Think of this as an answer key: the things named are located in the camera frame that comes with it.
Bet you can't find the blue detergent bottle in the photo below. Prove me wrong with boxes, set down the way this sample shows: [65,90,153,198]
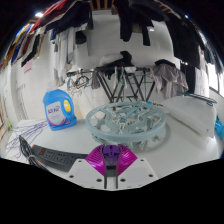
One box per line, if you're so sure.
[42,88,78,132]

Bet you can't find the black power strip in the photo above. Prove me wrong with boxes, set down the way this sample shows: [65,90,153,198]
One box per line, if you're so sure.
[30,143,90,173]

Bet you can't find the grey garment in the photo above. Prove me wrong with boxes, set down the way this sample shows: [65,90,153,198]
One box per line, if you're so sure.
[151,62,190,101]

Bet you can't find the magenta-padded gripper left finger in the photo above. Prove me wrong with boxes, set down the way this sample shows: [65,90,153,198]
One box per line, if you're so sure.
[66,144,108,190]

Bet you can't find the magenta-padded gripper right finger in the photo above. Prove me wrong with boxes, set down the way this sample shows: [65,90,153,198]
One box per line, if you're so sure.
[115,143,160,190]

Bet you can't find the hanging dark clothes row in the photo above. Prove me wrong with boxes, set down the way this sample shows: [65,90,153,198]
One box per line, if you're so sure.
[153,0,224,86]

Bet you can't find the white pillow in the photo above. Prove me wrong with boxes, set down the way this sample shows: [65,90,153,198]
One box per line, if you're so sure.
[161,95,218,139]

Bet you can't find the white and black clothes pile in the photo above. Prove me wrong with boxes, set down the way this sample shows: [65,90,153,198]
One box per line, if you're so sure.
[98,50,135,70]

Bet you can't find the black folding drying rack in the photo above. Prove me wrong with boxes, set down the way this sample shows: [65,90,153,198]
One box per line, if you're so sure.
[65,65,156,104]

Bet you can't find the round pale green peg hanger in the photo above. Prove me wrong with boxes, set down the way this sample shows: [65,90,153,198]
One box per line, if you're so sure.
[85,101,167,148]

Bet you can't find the hanging dark garments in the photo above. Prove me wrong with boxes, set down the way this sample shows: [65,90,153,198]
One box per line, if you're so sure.
[111,0,155,47]

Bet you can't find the hanging white garments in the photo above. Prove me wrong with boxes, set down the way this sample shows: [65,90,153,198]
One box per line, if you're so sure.
[53,28,90,86]

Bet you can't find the pink wall sign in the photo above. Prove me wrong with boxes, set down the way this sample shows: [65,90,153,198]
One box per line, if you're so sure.
[22,59,34,73]

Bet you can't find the purple wire hangers pile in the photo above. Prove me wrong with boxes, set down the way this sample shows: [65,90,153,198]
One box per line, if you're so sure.
[4,119,48,160]

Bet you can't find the green wire hanger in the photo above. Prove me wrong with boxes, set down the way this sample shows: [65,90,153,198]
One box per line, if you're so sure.
[177,91,218,107]

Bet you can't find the black power strip cable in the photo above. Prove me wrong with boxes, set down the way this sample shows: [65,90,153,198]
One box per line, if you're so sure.
[18,134,45,168]

